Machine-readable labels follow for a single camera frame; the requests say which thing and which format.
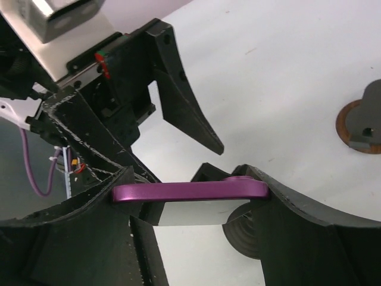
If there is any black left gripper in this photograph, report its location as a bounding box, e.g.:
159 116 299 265
42 18 224 182

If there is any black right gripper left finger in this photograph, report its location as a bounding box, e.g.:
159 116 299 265
1 167 140 285

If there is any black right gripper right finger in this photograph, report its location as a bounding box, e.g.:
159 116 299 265
249 166 380 285

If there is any black stand of purple phone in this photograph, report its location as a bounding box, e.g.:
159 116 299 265
192 163 260 260

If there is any purple phone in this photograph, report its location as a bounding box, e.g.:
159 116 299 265
111 175 268 227

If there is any grey stand with wooden base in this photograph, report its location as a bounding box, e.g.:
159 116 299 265
335 79 380 154

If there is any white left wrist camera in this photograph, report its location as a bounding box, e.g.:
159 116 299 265
1 1 115 82

